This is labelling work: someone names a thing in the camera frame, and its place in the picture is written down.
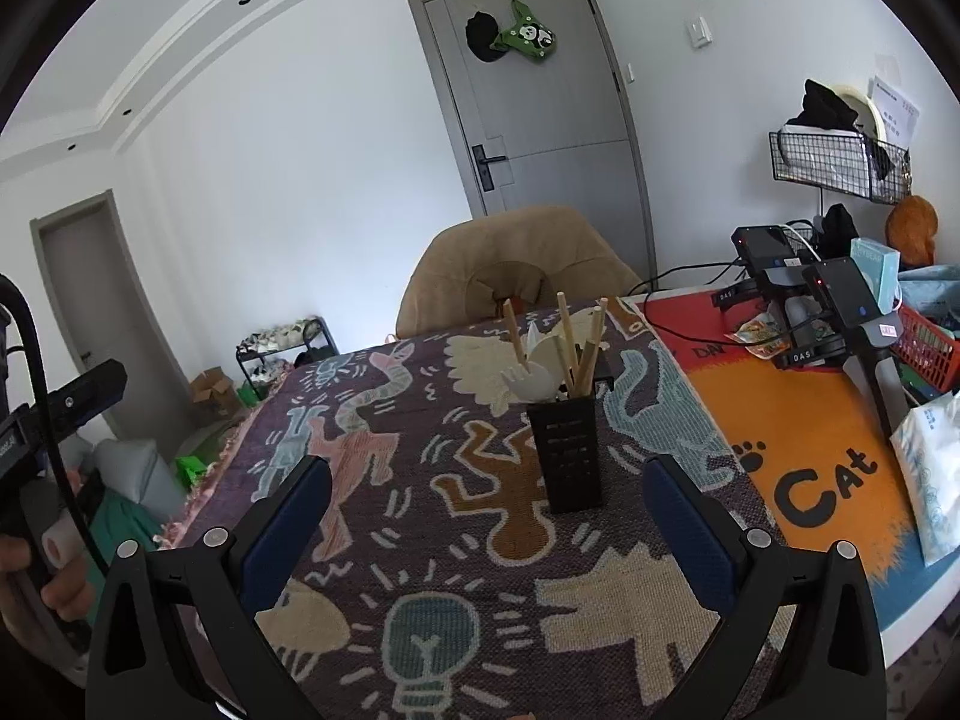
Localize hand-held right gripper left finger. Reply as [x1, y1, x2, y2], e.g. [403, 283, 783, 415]
[85, 456, 332, 720]

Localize orange plush toy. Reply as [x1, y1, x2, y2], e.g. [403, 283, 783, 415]
[885, 195, 940, 267]

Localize black door handle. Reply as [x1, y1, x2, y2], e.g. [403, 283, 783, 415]
[471, 142, 509, 192]

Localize printed woven blanket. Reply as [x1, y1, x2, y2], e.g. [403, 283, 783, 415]
[154, 298, 800, 720]

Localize plush slippers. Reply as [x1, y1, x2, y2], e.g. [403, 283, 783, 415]
[240, 319, 323, 352]

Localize black hat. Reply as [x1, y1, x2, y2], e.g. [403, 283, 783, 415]
[465, 11, 502, 62]

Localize cardboard box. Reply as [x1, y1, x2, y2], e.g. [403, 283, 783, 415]
[187, 366, 245, 428]

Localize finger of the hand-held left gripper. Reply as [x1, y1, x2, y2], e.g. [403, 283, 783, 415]
[30, 360, 127, 451]

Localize light blue tissue box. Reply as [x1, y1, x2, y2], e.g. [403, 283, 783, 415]
[850, 238, 901, 308]

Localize green panda bag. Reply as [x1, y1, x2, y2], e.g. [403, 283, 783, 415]
[491, 0, 560, 65]

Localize orange cat desk mat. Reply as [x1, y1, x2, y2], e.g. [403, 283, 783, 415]
[643, 286, 960, 635]

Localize white plastic fork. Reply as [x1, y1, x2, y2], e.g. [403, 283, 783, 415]
[496, 362, 535, 400]

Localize white plastic bag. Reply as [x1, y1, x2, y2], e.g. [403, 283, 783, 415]
[889, 390, 960, 569]

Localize red plastic basket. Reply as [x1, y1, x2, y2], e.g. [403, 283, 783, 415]
[889, 304, 960, 395]

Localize white wall paper sheet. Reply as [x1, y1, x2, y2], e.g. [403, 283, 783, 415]
[866, 75, 922, 147]

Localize black cloth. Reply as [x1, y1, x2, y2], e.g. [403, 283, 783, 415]
[787, 79, 860, 132]

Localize beige chair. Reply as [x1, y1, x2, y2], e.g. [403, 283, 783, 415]
[395, 204, 646, 338]

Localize black wire wall basket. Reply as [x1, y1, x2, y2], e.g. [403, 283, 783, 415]
[769, 127, 912, 205]

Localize black utensil holder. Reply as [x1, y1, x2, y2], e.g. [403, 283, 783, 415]
[525, 399, 603, 515]

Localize teal cloth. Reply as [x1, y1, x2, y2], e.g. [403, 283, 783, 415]
[82, 484, 162, 586]

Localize black pouch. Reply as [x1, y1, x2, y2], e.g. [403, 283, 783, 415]
[821, 204, 860, 260]

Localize black desk cable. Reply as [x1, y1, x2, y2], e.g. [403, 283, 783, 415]
[625, 261, 751, 297]

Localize bundle of wooden chopsticks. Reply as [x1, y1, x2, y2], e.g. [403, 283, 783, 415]
[501, 291, 610, 402]

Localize person's left hand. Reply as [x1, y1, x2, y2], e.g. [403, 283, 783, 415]
[0, 534, 96, 623]

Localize colourful snack packet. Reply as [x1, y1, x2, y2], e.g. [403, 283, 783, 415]
[731, 315, 792, 361]

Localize light blue packet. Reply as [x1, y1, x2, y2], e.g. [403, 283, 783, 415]
[896, 264, 960, 335]

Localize black shoe rack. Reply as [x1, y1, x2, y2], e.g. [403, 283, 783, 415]
[236, 317, 338, 398]

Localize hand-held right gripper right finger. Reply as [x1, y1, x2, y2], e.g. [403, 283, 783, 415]
[641, 456, 887, 720]

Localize black hand-held device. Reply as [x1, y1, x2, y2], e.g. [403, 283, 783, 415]
[712, 225, 815, 338]
[772, 256, 912, 440]

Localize cream round plate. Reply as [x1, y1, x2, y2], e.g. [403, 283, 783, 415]
[832, 84, 890, 143]

